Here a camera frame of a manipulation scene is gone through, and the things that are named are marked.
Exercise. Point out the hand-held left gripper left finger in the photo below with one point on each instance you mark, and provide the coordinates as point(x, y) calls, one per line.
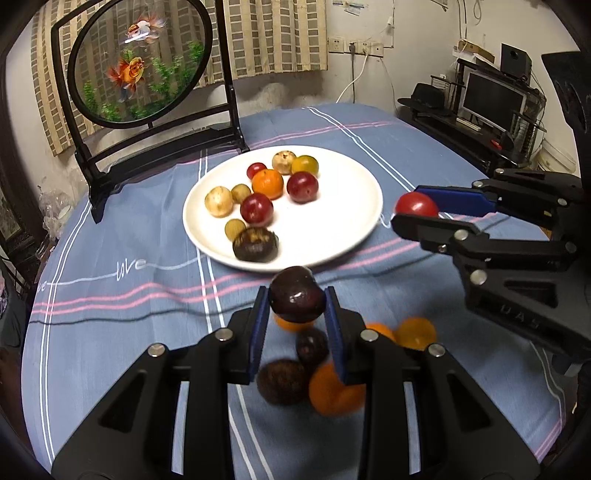
point(261, 332)

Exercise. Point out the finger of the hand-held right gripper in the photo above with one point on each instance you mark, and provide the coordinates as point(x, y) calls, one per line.
point(457, 201)
point(429, 230)

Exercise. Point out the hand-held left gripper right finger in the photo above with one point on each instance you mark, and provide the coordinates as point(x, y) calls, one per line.
point(334, 337)

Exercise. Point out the red tomato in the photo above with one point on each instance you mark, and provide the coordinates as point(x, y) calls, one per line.
point(413, 203)
point(255, 169)

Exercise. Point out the dark purple plum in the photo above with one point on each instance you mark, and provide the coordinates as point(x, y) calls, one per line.
point(311, 348)
point(295, 293)

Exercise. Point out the dark brown passion fruit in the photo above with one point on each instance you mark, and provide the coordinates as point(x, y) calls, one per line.
point(255, 244)
point(282, 382)

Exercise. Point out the white plate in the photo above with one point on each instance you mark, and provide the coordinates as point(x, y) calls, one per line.
point(332, 217)

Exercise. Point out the small yellow longan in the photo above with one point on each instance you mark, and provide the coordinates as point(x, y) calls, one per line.
point(240, 193)
point(234, 228)

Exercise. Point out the red plum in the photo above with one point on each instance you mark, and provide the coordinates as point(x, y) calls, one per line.
point(302, 187)
point(256, 207)

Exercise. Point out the green-yellow plum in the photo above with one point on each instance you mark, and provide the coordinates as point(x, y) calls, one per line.
point(305, 165)

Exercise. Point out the spotted tan round fruit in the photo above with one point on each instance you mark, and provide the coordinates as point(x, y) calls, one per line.
point(283, 161)

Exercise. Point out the small orange mandarin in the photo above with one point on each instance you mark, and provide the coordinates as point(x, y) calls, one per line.
point(288, 326)

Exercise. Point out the black desk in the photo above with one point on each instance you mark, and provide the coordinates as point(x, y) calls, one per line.
point(461, 134)

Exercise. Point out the yellow-orange citrus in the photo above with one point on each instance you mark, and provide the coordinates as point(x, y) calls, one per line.
point(415, 332)

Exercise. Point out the computer monitor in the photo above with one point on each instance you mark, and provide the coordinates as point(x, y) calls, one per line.
point(494, 97)

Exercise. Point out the black hat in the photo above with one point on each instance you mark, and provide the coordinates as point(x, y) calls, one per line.
point(427, 94)

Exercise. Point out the blue checked tablecloth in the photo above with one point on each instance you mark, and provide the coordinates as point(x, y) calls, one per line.
point(138, 300)

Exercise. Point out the cardboard piece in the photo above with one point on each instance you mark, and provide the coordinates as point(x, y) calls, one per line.
point(475, 50)

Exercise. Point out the black speaker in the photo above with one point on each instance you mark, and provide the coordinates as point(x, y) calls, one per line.
point(515, 60)

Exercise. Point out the clear plastic bag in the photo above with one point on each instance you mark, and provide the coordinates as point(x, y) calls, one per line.
point(55, 210)

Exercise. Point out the dark framed painting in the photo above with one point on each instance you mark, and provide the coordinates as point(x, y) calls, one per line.
point(9, 217)

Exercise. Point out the round goldfish screen black stand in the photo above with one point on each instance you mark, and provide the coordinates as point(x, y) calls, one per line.
point(138, 60)

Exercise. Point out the white wall socket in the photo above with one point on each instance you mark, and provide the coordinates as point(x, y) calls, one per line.
point(376, 48)
point(356, 47)
point(337, 45)

